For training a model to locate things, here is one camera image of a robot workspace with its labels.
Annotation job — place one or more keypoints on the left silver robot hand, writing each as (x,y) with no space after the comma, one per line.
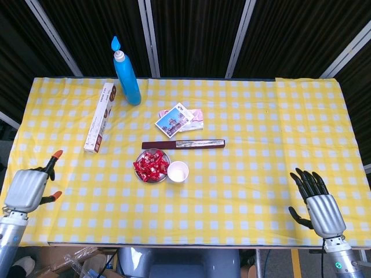
(26,188)

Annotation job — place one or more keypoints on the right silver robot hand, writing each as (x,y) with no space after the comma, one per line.
(326,214)

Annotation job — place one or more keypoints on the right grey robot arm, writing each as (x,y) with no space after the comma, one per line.
(345,260)

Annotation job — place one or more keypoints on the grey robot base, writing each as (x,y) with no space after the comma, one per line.
(179,263)

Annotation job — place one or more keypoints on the white paper cup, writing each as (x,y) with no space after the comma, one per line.
(177,173)

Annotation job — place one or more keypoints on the yellow floor tape strip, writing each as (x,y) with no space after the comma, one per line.
(295,263)

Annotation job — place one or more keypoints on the brown cardboard box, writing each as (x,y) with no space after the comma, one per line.
(50,257)

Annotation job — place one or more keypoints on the white shoe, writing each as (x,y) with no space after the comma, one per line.
(24,265)

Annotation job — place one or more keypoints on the metal table leg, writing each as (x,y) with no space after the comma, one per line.
(260,263)

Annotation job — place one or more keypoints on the clear plastic bag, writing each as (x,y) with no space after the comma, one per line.
(76,263)

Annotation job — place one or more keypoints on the yellow white checkered tablecloth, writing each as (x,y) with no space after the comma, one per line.
(232,188)

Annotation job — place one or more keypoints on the long white wrap box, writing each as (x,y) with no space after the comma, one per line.
(100,118)

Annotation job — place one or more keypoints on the round steel plate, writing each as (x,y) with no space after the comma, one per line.
(141,157)

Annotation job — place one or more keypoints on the blue detergent bottle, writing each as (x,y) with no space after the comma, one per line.
(127,81)

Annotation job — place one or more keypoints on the postcard with building picture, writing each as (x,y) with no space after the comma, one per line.
(172,121)

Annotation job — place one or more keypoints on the white frame post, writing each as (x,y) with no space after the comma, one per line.
(8,119)
(368,168)
(347,58)
(149,37)
(240,37)
(56,40)

